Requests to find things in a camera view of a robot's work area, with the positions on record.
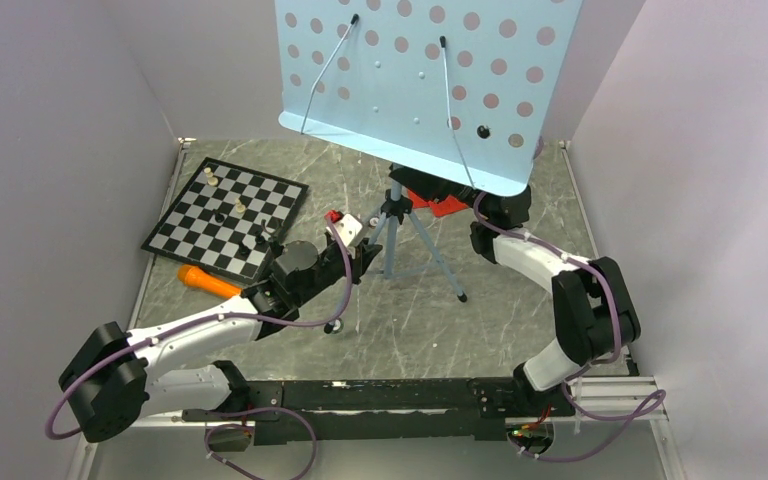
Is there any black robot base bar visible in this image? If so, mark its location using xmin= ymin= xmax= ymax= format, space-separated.
xmin=182 ymin=377 xmax=573 ymax=446

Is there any black white chessboard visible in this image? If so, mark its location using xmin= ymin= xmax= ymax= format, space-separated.
xmin=142 ymin=157 xmax=309 ymax=284

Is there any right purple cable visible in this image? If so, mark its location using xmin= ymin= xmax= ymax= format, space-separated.
xmin=473 ymin=192 xmax=669 ymax=422

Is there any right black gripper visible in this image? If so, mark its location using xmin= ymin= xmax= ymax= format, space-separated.
xmin=388 ymin=142 xmax=493 ymax=221

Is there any electronics board right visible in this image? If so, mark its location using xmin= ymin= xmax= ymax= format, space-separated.
xmin=506 ymin=419 xmax=555 ymax=456

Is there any red sheet music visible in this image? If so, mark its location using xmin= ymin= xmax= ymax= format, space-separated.
xmin=406 ymin=189 xmax=469 ymax=218

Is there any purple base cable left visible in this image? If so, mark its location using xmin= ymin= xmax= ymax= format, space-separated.
xmin=203 ymin=405 xmax=319 ymax=480

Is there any orange toy microphone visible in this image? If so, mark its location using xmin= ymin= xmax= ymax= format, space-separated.
xmin=177 ymin=265 xmax=243 ymax=299

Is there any light blue music stand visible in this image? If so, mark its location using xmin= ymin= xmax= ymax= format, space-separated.
xmin=272 ymin=0 xmax=585 ymax=304

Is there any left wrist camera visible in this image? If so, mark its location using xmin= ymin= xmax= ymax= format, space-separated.
xmin=325 ymin=210 xmax=367 ymax=249

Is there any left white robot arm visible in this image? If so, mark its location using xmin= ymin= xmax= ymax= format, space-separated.
xmin=58 ymin=240 xmax=383 ymax=443

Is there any black poker chip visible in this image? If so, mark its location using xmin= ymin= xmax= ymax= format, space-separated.
xmin=324 ymin=319 xmax=343 ymax=334

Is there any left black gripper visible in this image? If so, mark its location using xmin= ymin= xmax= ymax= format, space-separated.
xmin=294 ymin=237 xmax=383 ymax=306

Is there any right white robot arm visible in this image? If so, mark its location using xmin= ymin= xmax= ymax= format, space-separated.
xmin=390 ymin=167 xmax=641 ymax=416

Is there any small electronics box left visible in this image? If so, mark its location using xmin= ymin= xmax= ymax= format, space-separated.
xmin=205 ymin=425 xmax=253 ymax=453

